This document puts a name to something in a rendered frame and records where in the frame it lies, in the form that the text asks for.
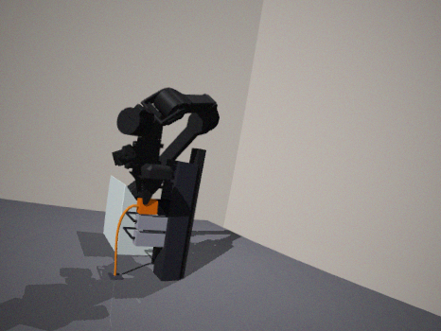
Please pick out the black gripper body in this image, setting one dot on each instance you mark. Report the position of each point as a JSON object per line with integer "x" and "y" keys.
{"x": 151, "y": 168}

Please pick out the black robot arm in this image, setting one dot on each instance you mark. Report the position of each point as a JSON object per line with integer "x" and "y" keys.
{"x": 148, "y": 122}

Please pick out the orange power cord with plug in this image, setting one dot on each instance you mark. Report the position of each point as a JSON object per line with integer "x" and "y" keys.
{"x": 154, "y": 207}

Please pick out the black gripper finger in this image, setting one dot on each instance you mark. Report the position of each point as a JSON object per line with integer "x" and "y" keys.
{"x": 148, "y": 187}
{"x": 138, "y": 183}

